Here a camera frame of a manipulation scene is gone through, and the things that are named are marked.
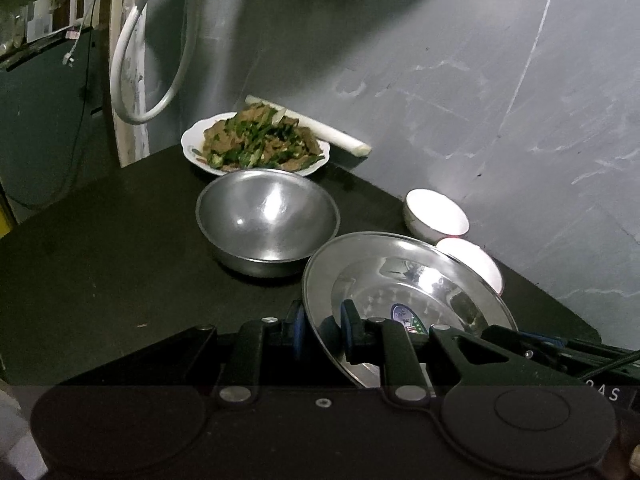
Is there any white leek stalk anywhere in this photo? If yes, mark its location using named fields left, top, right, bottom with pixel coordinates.
left=245, top=94, right=372, bottom=157

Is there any white looped hose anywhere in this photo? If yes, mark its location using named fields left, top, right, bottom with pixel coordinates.
left=109, top=0, right=202, bottom=125

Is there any white plate with stir-fry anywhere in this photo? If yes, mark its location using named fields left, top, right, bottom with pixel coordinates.
left=181, top=103, right=330, bottom=177

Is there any white ceramic bowl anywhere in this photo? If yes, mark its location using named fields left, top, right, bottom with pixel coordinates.
left=435, top=237, right=504, bottom=296
left=402, top=188, right=470, bottom=244

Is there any steel mixing bowl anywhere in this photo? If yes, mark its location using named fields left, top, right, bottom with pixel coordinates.
left=195, top=169, right=341, bottom=278

